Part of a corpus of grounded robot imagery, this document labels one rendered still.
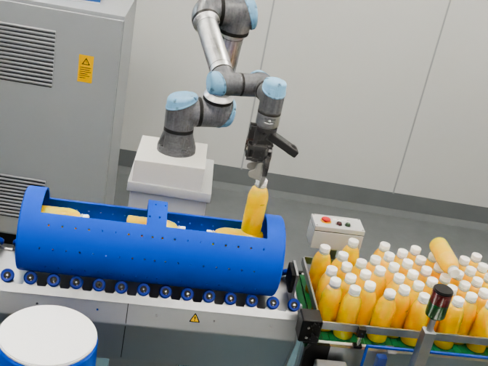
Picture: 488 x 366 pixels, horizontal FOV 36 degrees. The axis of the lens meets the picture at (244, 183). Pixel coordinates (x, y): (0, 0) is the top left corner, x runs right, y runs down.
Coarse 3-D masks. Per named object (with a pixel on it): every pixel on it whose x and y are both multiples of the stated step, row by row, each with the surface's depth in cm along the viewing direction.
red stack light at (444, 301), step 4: (432, 292) 234; (432, 296) 233; (436, 296) 232; (440, 296) 231; (432, 300) 233; (436, 300) 232; (440, 300) 231; (444, 300) 231; (448, 300) 232; (436, 304) 233; (440, 304) 232; (444, 304) 232; (448, 304) 233
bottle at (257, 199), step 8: (256, 184) 250; (248, 192) 253; (256, 192) 250; (264, 192) 250; (248, 200) 252; (256, 200) 250; (264, 200) 251; (248, 208) 252; (256, 208) 251; (264, 208) 253; (248, 216) 253; (256, 216) 253; (248, 224) 254; (256, 224) 254; (248, 232) 255; (256, 232) 256
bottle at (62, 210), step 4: (44, 208) 249; (48, 208) 249; (52, 208) 249; (56, 208) 250; (60, 208) 250; (64, 208) 250; (68, 208) 251; (72, 208) 252; (44, 212) 248; (48, 212) 248; (52, 212) 248; (56, 212) 249; (60, 212) 249; (64, 212) 249; (68, 212) 249; (72, 212) 250; (76, 212) 251; (80, 216) 251; (48, 224) 249
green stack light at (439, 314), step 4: (428, 300) 236; (428, 304) 235; (432, 304) 234; (428, 308) 235; (432, 308) 234; (436, 308) 233; (440, 308) 233; (444, 308) 233; (428, 312) 235; (432, 312) 234; (436, 312) 233; (440, 312) 233; (444, 312) 234; (428, 316) 235; (432, 316) 234; (436, 316) 234; (440, 316) 234; (444, 316) 235; (436, 320) 235; (440, 320) 235
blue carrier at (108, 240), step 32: (32, 192) 246; (32, 224) 240; (64, 224) 242; (96, 224) 244; (128, 224) 246; (160, 224) 248; (192, 224) 273; (224, 224) 274; (32, 256) 243; (64, 256) 243; (96, 256) 244; (128, 256) 245; (160, 256) 246; (192, 256) 248; (224, 256) 249; (256, 256) 250; (224, 288) 257; (256, 288) 256
